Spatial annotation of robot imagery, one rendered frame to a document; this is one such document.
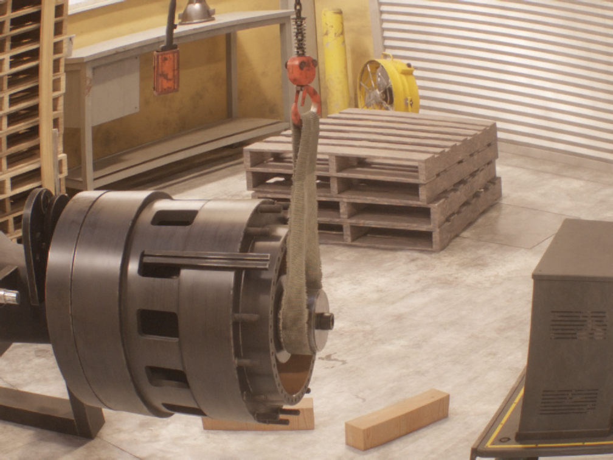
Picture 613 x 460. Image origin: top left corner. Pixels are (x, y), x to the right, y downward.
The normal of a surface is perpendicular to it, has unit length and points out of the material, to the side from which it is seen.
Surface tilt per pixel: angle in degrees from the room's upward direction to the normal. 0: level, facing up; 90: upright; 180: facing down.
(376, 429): 90
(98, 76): 90
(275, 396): 130
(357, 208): 90
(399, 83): 57
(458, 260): 0
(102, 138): 90
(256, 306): 63
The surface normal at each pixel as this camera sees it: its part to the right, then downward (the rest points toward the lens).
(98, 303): -0.25, -0.10
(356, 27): -0.65, 0.23
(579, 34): -0.59, -0.28
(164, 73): 0.29, 0.23
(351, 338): -0.05, -0.96
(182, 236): -0.17, -0.69
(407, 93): 0.41, 0.02
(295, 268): 0.76, 0.20
